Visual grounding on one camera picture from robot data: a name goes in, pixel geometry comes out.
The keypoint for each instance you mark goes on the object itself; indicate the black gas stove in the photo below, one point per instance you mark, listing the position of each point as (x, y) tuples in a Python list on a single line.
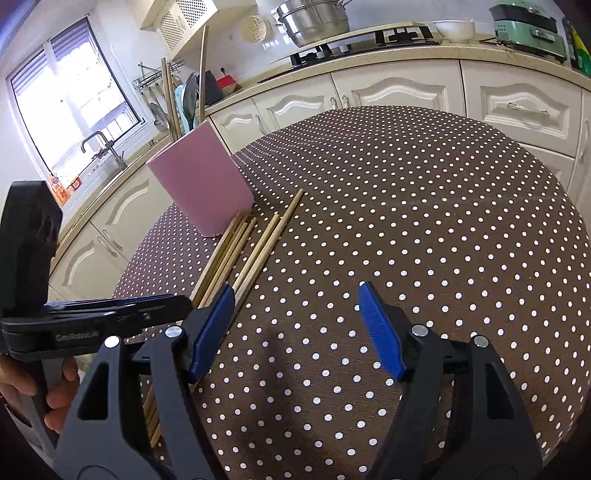
[(314, 55)]

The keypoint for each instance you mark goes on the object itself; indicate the round cream perforated plate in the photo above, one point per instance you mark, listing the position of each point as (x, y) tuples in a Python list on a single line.
[(253, 28)]

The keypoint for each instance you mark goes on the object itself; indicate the red container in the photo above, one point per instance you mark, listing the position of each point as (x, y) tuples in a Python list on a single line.
[(227, 83)]

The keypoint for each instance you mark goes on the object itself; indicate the person's left hand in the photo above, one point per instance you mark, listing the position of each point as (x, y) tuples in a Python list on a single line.
[(18, 383)]

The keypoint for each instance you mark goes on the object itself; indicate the kitchen window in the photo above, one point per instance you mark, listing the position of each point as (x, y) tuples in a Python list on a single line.
[(69, 106)]

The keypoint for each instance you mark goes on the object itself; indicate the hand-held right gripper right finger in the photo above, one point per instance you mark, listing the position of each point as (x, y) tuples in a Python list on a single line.
[(381, 332)]

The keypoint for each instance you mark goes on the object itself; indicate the stainless steel steamer pot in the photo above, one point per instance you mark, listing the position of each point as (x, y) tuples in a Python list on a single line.
[(314, 25)]

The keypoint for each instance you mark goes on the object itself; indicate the white ceramic bowl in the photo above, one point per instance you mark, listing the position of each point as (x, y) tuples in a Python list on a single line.
[(455, 30)]

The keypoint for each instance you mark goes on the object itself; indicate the dark oil bottle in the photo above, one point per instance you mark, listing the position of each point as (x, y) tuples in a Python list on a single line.
[(568, 41)]

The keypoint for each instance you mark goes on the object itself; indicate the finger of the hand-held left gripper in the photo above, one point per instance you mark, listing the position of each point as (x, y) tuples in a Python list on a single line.
[(152, 314), (115, 301)]

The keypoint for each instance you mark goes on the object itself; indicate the brown polka dot tablecloth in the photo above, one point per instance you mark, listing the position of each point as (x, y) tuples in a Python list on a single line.
[(392, 207)]

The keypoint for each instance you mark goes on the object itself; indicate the long wooden chopstick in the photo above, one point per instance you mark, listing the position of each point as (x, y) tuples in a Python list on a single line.
[(203, 69), (166, 92), (172, 104)]

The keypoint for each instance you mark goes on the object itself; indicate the wall utensil rack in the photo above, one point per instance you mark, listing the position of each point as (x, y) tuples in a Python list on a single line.
[(152, 76)]

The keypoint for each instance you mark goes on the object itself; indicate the small red lidded jar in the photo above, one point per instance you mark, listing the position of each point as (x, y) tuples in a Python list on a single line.
[(75, 183)]

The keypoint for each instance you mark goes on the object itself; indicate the green electric cooker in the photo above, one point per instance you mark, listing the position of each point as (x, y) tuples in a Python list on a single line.
[(526, 32)]

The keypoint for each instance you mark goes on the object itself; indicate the narrow cream lattice cabinet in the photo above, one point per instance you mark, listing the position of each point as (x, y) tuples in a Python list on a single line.
[(178, 21)]

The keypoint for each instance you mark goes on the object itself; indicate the bunch of wooden chopsticks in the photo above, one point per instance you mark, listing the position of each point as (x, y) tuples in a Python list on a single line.
[(272, 230)]

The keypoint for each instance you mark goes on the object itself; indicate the metal faucet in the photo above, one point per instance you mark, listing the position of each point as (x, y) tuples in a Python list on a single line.
[(113, 154)]

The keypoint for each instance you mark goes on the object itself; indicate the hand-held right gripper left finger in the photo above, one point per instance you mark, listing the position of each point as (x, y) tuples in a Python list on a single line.
[(212, 332)]

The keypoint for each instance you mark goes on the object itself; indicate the pink cup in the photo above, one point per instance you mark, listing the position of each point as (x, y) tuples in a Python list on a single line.
[(198, 184)]

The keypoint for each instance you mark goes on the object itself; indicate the orange bottle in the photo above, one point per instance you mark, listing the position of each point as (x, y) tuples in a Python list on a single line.
[(59, 191)]

